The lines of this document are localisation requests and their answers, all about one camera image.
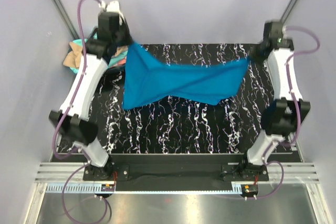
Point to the coral pink t shirt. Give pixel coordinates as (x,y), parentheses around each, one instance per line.
(120,56)

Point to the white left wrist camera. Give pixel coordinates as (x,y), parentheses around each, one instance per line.
(113,6)

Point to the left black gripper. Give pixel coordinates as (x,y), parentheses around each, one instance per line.
(124,38)

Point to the blue t shirt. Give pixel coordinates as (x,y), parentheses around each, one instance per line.
(148,80)

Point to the dark grey laundry basket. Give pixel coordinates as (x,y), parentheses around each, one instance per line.
(111,69)

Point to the left slotted cable duct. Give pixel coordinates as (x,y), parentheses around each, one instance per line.
(79,188)

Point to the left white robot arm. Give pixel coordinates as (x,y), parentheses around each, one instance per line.
(72,119)

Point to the mint green t shirt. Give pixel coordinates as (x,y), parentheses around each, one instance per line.
(79,41)

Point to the left aluminium corner post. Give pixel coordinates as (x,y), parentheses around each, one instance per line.
(65,18)

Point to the beige t shirt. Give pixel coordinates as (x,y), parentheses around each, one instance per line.
(73,58)

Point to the slotted cable duct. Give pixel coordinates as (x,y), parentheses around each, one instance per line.
(244,188)
(79,188)

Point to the right slotted cable duct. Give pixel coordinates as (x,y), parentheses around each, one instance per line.
(244,188)

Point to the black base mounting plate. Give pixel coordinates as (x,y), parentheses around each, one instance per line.
(228,167)

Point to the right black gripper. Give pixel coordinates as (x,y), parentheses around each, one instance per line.
(256,51)

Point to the aluminium front frame rail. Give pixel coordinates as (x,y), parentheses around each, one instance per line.
(289,173)

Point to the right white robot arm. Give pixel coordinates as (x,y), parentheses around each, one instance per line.
(282,119)

